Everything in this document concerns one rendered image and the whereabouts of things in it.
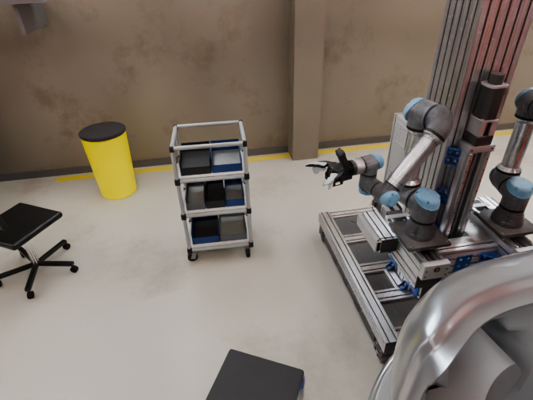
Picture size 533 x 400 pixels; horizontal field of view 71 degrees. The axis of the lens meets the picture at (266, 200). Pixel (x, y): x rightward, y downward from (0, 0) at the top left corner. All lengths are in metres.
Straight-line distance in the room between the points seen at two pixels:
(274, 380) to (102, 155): 2.61
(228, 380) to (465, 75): 1.75
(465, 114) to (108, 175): 3.05
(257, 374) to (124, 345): 1.01
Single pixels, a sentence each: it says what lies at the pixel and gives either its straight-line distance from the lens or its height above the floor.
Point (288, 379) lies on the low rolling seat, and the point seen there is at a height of 0.34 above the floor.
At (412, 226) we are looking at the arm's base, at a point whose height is 0.88.
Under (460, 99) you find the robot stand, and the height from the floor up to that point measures 1.45.
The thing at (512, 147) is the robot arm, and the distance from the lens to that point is 2.26.
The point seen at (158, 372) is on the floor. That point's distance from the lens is 2.49.
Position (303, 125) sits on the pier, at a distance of 4.24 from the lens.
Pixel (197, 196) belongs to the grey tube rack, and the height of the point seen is 0.51.
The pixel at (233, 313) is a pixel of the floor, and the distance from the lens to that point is 2.65.
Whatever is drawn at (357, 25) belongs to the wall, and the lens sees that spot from 4.42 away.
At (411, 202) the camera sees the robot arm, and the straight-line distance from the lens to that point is 1.96.
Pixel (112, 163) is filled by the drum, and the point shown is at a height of 0.40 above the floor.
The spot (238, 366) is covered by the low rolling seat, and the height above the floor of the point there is 0.34.
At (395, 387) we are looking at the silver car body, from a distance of 0.57.
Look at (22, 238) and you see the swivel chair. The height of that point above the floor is 0.47.
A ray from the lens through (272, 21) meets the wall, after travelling 4.15.
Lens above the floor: 2.03
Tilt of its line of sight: 33 degrees down
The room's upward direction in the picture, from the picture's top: 2 degrees counter-clockwise
